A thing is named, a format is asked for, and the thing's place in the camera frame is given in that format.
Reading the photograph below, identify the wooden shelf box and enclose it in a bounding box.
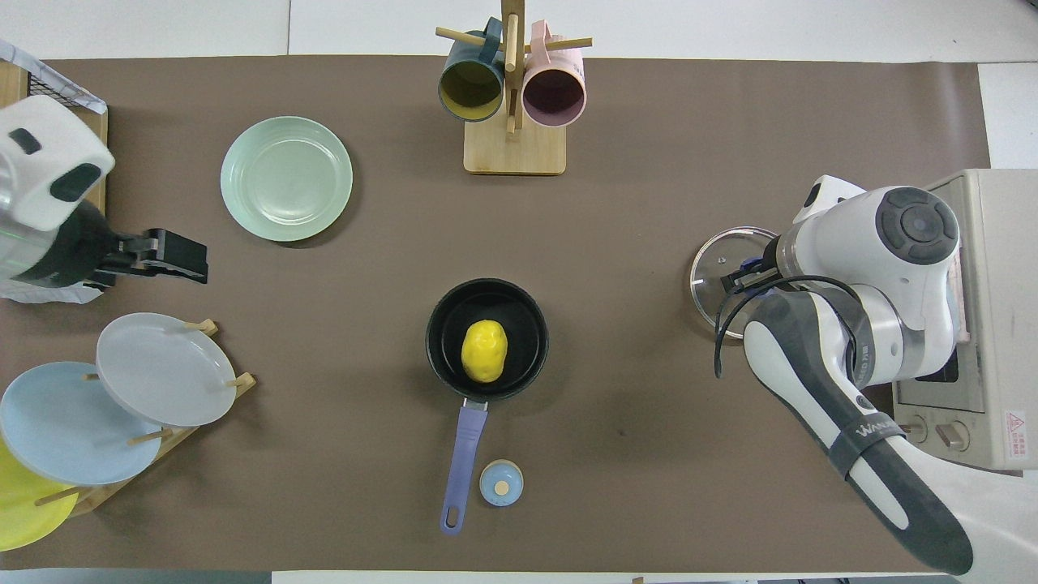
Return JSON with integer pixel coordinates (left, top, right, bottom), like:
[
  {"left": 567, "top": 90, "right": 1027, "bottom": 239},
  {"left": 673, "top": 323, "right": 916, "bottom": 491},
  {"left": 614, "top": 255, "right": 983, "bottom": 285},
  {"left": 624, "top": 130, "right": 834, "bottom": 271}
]
[{"left": 0, "top": 61, "right": 109, "bottom": 216}]

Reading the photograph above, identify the wooden mug tree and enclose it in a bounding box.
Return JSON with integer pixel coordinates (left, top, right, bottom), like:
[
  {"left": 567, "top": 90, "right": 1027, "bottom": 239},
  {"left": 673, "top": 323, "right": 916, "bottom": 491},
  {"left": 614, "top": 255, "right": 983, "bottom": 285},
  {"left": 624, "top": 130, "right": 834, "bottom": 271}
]
[{"left": 435, "top": 0, "right": 594, "bottom": 176}]

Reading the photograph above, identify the wooden plate rack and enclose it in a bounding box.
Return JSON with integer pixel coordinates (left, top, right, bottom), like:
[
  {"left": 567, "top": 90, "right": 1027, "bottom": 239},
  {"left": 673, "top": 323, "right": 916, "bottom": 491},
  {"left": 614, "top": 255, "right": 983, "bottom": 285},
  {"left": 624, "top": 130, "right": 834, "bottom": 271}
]
[{"left": 34, "top": 319, "right": 257, "bottom": 517}]

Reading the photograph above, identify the small blue round lid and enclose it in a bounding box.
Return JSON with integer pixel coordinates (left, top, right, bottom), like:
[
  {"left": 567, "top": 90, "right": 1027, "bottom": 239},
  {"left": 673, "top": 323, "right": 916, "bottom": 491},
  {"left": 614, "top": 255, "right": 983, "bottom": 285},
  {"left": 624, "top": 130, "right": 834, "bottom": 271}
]
[{"left": 479, "top": 459, "right": 525, "bottom": 508}]

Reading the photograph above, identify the yellow plate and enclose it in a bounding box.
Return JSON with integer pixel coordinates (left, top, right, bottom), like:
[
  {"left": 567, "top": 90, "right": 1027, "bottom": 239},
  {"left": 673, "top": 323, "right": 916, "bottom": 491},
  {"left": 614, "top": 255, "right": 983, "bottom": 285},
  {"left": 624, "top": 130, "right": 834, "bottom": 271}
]
[{"left": 0, "top": 438, "right": 79, "bottom": 552}]

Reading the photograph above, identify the glass lid purple knob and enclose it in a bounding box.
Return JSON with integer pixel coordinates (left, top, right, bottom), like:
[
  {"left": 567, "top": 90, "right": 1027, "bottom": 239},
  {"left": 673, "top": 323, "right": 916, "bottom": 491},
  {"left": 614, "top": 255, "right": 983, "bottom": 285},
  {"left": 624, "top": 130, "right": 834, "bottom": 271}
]
[{"left": 689, "top": 225, "right": 781, "bottom": 337}]

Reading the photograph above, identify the black pot purple handle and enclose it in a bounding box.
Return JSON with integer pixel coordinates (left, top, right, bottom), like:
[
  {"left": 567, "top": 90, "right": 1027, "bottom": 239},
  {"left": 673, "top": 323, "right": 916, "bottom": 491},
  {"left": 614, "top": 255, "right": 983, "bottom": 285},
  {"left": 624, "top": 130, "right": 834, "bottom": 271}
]
[{"left": 426, "top": 278, "right": 550, "bottom": 536}]

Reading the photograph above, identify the grey plate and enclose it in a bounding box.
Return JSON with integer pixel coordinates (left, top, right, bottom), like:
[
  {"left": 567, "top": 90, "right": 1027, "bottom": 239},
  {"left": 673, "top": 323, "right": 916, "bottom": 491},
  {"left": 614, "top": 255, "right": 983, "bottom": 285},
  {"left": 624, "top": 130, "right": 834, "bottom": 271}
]
[{"left": 96, "top": 312, "right": 238, "bottom": 428}]

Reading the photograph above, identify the light green plate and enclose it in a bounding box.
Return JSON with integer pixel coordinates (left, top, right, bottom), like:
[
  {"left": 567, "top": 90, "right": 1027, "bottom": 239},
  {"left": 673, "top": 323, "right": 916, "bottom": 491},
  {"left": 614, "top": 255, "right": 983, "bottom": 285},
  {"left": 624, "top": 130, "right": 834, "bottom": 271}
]
[{"left": 220, "top": 116, "right": 354, "bottom": 243}]

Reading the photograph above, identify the dark teal mug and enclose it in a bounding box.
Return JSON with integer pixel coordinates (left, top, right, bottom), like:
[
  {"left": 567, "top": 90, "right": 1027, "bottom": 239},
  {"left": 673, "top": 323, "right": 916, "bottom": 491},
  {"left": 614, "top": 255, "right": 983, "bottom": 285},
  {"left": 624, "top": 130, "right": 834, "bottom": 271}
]
[{"left": 438, "top": 18, "right": 506, "bottom": 123}]

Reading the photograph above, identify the pink mug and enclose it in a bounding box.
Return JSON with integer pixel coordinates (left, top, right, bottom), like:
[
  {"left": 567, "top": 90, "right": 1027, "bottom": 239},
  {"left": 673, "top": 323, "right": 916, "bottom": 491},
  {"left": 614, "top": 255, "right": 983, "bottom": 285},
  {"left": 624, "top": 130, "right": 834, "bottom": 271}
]
[{"left": 521, "top": 20, "right": 587, "bottom": 128}]

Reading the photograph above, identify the beige toaster oven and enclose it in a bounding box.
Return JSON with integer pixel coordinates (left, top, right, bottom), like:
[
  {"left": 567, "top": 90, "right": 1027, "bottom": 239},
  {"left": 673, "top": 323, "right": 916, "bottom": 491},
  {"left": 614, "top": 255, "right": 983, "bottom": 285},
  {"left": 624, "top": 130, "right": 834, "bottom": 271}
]
[{"left": 892, "top": 169, "right": 1038, "bottom": 471}]

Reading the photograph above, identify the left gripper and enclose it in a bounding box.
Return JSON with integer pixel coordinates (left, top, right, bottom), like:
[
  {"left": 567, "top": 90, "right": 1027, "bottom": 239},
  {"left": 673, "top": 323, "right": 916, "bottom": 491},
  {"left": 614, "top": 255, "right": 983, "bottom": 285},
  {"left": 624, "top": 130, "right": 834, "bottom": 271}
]
[{"left": 85, "top": 230, "right": 208, "bottom": 290}]

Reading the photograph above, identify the white paper sheet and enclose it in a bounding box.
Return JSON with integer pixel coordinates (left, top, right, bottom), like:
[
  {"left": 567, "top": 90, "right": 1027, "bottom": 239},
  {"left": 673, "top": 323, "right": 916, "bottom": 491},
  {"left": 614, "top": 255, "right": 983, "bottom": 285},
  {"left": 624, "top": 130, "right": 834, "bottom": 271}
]
[{"left": 0, "top": 280, "right": 104, "bottom": 305}]

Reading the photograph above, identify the white cloth on basket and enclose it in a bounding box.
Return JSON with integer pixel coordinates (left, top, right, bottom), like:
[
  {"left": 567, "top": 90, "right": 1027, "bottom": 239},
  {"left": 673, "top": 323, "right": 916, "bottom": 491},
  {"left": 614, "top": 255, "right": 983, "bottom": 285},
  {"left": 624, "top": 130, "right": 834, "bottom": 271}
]
[{"left": 0, "top": 39, "right": 108, "bottom": 114}]

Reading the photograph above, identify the yellow potato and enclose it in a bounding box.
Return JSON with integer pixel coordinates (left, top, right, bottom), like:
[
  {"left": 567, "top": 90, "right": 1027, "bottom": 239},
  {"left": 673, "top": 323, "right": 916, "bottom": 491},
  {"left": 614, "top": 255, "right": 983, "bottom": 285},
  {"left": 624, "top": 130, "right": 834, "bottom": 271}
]
[{"left": 461, "top": 320, "right": 509, "bottom": 384}]

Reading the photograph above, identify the light blue plate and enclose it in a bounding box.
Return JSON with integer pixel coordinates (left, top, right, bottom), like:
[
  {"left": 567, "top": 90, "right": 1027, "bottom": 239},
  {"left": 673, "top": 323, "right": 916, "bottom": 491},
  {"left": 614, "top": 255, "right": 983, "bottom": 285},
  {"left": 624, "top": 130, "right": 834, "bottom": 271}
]
[{"left": 0, "top": 362, "right": 163, "bottom": 487}]

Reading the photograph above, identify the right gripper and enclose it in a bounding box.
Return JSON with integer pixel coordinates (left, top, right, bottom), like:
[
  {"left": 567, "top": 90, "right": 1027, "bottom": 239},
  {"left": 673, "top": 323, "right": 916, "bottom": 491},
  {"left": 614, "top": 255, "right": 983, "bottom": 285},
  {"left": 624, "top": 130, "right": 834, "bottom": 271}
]
[{"left": 720, "top": 258, "right": 784, "bottom": 295}]

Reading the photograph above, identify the black wire basket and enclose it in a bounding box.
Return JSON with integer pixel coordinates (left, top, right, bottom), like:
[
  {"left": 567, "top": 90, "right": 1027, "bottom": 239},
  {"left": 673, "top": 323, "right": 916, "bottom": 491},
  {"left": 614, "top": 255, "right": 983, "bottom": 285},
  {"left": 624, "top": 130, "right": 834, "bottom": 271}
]
[{"left": 27, "top": 67, "right": 92, "bottom": 109}]

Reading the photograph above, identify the brown table mat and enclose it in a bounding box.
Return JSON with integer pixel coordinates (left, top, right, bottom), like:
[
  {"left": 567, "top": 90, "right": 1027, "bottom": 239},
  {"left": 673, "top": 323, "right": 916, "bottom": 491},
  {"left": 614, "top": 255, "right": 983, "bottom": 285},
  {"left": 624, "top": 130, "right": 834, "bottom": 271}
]
[{"left": 0, "top": 55, "right": 992, "bottom": 573}]

